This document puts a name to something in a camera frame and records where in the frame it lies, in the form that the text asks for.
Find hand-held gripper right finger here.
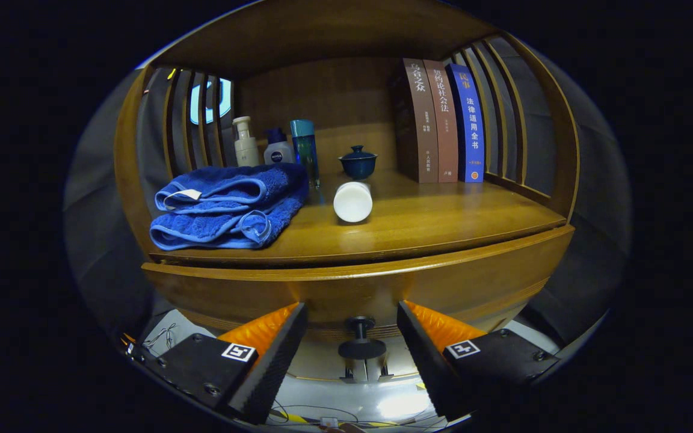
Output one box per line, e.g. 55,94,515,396
396,300,561,422

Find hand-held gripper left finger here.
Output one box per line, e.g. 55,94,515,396
127,302,309,425

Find wooden drawer with black knob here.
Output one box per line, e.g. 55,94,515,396
141,224,576,361

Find white green cosmetic tube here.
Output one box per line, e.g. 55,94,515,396
333,181,374,224

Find wooden cabinet door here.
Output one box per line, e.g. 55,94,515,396
363,338,422,383
289,338,366,383

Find wooden countertop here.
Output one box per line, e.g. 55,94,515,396
148,168,567,265

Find wooden cabinet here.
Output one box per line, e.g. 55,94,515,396
114,0,582,385

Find folded blue towel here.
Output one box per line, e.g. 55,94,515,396
149,162,310,251

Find white lotion bottle blue cap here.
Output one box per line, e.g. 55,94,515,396
263,127,294,165

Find blue lidded teacup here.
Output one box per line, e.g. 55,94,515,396
338,145,378,180

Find teal blue bottle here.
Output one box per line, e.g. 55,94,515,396
290,119,321,188

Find white pump bottle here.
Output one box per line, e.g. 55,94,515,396
232,116,260,168

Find blue book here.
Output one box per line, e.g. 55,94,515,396
446,64,485,183

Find light brown book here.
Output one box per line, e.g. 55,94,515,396
423,60,460,183

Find dark brown book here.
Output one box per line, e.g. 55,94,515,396
390,58,439,183

